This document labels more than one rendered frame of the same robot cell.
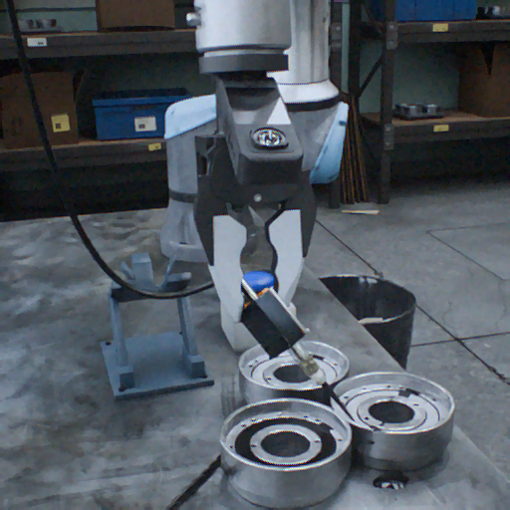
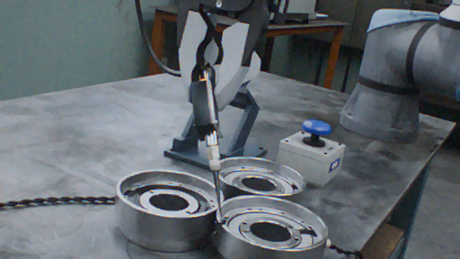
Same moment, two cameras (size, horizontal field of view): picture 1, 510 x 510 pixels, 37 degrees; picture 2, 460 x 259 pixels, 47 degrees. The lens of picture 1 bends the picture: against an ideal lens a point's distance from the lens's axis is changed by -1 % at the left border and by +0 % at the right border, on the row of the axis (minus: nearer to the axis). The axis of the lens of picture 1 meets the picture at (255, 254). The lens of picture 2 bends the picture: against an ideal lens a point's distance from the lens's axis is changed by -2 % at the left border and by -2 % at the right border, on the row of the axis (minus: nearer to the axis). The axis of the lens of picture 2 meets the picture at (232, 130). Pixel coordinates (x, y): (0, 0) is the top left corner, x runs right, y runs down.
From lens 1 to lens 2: 0.44 m
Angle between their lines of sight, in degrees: 39
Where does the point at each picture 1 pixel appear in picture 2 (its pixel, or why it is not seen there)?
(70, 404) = (140, 144)
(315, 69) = not seen: outside the picture
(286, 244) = (231, 49)
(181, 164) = (367, 54)
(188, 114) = (381, 14)
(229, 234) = (195, 28)
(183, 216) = (357, 94)
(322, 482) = (146, 229)
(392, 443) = (225, 240)
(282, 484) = (122, 213)
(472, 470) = not seen: outside the picture
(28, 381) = (145, 128)
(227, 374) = not seen: hidden behind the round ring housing
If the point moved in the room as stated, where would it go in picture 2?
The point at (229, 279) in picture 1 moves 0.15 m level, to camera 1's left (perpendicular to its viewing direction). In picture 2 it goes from (186, 62) to (103, 33)
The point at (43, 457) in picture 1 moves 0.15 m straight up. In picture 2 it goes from (83, 153) to (92, 37)
